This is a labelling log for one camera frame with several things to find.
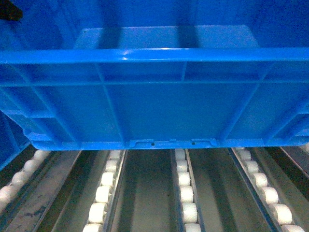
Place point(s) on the large blue plastic crate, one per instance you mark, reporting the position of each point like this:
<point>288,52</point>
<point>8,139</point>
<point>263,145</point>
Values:
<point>157,74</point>

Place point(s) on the stainless steel roller shelf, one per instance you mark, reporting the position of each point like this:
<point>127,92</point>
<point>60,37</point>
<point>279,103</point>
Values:
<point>183,190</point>

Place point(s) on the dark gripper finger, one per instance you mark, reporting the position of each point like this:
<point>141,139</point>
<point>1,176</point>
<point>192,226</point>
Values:
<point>10,12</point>

